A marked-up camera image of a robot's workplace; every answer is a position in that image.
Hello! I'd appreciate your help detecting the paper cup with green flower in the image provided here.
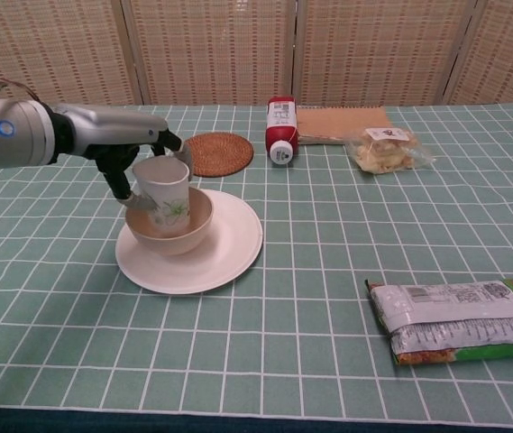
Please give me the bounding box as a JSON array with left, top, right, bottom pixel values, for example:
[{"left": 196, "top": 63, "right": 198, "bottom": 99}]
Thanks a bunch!
[{"left": 132, "top": 155, "right": 192, "bottom": 238}]

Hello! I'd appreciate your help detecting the off-white bowl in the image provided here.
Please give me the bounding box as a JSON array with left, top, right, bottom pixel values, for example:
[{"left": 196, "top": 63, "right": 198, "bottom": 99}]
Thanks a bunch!
[{"left": 124, "top": 186, "right": 215, "bottom": 257}]

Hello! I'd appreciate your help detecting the green and white snack package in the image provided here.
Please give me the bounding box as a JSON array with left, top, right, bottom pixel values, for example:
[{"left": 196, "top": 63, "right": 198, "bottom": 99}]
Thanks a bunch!
[{"left": 363, "top": 269, "right": 513, "bottom": 367}]

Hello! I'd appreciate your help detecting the clear bag of snacks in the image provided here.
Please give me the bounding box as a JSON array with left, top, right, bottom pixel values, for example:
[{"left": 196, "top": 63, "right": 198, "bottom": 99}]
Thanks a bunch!
[{"left": 344, "top": 126, "right": 437, "bottom": 175}]

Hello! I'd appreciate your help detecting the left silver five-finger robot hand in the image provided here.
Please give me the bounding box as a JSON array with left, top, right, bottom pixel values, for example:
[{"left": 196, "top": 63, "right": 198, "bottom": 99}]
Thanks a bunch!
[{"left": 50, "top": 104, "right": 194, "bottom": 213}]

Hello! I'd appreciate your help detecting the red bottle with white cap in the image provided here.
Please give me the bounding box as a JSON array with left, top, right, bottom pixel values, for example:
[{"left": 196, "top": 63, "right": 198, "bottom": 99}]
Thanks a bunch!
[{"left": 264, "top": 96, "right": 301, "bottom": 167}]

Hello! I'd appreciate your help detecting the green checked tablecloth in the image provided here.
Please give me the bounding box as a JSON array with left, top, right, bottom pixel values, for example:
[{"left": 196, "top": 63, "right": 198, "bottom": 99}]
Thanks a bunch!
[{"left": 0, "top": 103, "right": 513, "bottom": 433}]

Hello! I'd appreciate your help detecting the round woven rattan coaster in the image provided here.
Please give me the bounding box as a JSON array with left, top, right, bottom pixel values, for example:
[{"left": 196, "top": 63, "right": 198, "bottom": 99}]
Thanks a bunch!
[{"left": 182, "top": 133, "right": 254, "bottom": 178}]

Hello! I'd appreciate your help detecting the white round plate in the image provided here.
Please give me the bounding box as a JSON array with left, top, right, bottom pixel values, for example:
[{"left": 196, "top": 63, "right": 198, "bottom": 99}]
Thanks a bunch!
[{"left": 115, "top": 189, "right": 264, "bottom": 294}]

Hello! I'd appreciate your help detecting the woven bamboo screen panel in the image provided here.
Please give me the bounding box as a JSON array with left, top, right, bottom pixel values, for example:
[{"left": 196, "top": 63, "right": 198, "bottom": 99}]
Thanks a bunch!
[
  {"left": 0, "top": 0, "right": 149, "bottom": 114},
  {"left": 289, "top": 0, "right": 478, "bottom": 107},
  {"left": 440, "top": 0, "right": 513, "bottom": 107},
  {"left": 120, "top": 0, "right": 296, "bottom": 107}
]

